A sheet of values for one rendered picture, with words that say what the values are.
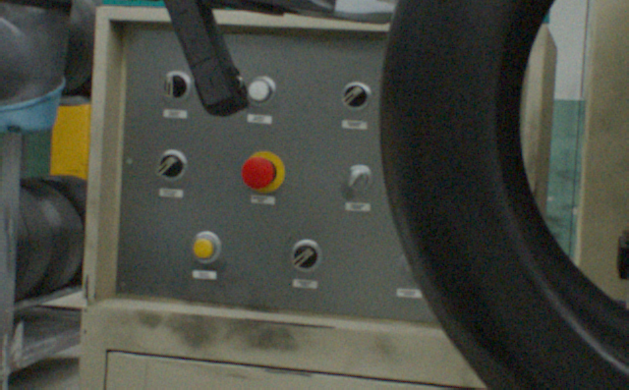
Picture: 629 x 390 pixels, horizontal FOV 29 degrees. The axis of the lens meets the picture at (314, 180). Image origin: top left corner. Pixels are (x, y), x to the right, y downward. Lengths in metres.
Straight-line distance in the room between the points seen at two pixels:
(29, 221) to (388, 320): 3.14
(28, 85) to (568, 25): 9.18
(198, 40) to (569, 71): 9.15
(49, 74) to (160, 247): 0.60
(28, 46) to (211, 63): 0.15
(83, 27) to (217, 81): 3.98
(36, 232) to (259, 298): 3.07
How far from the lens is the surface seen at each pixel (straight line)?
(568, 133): 10.04
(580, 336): 0.81
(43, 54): 1.00
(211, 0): 0.95
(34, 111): 1.01
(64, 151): 10.75
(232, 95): 0.94
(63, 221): 4.91
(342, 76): 1.51
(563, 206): 10.06
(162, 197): 1.57
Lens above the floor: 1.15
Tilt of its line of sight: 3 degrees down
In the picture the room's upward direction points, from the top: 3 degrees clockwise
